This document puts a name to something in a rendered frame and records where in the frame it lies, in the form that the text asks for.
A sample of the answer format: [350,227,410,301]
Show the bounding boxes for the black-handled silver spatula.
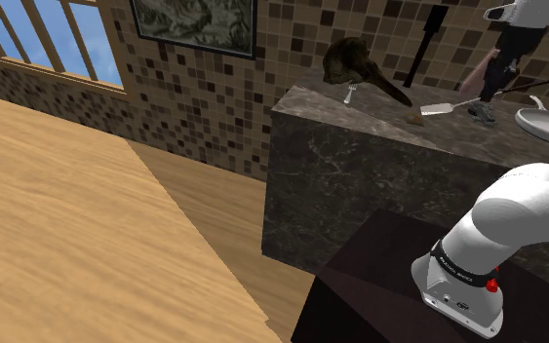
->
[419,77,549,117]

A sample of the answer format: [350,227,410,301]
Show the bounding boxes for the wooden-framed window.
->
[0,0,131,93]

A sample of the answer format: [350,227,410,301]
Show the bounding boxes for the pink elongated object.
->
[458,47,500,99]

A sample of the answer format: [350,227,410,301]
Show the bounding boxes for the light wooden table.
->
[0,94,286,343]

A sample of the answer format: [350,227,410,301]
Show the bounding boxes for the dark robot stand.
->
[290,208,549,343]

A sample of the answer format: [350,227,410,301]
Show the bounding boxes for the dark marble counter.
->
[260,66,549,343]

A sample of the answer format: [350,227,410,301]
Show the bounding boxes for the white dish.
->
[514,95,549,152]

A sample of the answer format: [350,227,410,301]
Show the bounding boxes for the dark brown beaked mask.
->
[322,36,414,108]

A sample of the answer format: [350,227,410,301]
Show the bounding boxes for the small dark grey object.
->
[467,102,498,127]

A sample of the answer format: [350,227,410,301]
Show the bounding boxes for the framed wall picture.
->
[129,0,259,61]

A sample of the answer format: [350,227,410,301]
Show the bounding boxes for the black long-handled tool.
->
[402,4,451,90]

